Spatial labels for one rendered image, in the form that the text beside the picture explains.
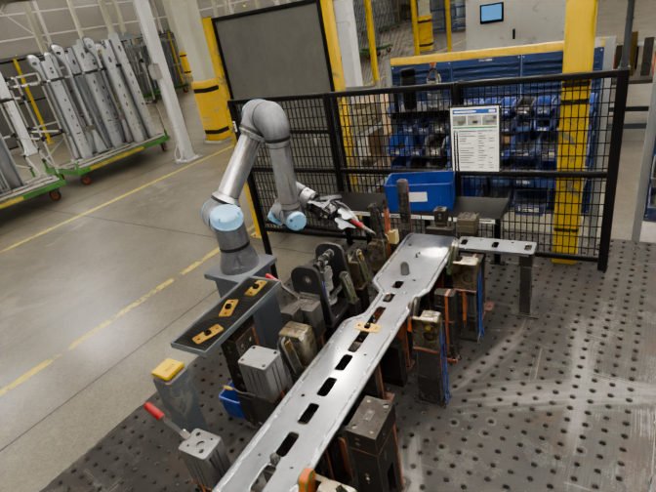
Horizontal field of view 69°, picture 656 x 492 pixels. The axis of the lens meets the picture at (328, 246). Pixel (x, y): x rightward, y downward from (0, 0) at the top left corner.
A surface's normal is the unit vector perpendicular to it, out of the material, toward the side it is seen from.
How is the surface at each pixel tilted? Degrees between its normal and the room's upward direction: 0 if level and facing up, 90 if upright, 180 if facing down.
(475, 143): 90
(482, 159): 90
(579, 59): 88
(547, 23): 90
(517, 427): 0
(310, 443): 0
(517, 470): 0
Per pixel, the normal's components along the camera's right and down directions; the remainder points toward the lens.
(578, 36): -0.41, 0.46
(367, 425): -0.16, -0.88
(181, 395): 0.86, 0.09
